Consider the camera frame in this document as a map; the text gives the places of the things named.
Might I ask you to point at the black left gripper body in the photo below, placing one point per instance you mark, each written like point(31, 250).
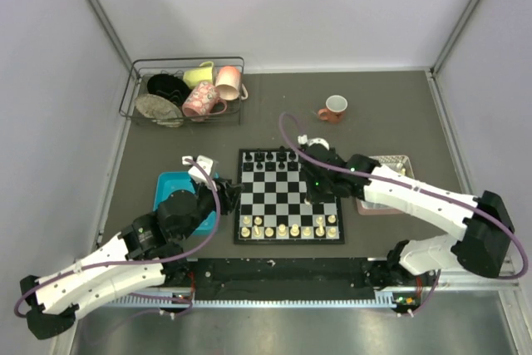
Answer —
point(224, 200)

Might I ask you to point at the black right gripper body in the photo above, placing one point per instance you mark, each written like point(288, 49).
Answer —
point(319, 189)

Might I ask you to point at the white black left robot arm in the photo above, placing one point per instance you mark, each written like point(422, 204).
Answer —
point(144, 254)

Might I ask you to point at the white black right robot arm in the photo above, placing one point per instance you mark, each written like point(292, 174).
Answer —
point(477, 231)

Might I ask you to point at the black white chess board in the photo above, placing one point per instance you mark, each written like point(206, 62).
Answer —
point(278, 198)

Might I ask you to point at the black chess pieces row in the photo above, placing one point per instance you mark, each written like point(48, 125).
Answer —
point(279, 159)

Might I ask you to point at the white king piece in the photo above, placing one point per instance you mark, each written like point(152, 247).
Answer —
point(294, 230)

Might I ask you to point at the blue plastic tray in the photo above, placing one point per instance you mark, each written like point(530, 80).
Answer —
point(171, 181)

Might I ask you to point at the white queen piece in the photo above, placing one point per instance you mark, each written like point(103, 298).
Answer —
point(281, 231)

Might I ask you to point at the pink metal tray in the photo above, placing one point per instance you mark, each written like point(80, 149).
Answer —
point(395, 162)

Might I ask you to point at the orange ceramic mug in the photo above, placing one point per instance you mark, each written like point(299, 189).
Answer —
point(335, 107)

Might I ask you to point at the pink floral ceramic mug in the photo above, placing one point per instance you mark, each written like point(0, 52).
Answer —
point(203, 102)

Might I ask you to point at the pink white ceramic mug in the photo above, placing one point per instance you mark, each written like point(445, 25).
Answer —
point(230, 85)

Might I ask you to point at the speckled grey plate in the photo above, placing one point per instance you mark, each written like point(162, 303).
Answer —
point(159, 110)

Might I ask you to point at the yellow ceramic mug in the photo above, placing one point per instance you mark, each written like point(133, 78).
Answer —
point(204, 72)

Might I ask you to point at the black scalloped bowl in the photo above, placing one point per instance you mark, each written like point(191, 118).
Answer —
point(172, 88)

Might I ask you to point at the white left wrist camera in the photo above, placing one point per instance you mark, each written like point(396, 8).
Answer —
point(200, 167)

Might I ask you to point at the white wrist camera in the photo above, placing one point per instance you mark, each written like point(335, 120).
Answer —
point(200, 167)
point(304, 140)

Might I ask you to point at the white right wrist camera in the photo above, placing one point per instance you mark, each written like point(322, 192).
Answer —
point(304, 140)

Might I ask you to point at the black wire dish rack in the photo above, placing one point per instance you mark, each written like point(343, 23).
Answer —
point(143, 69)

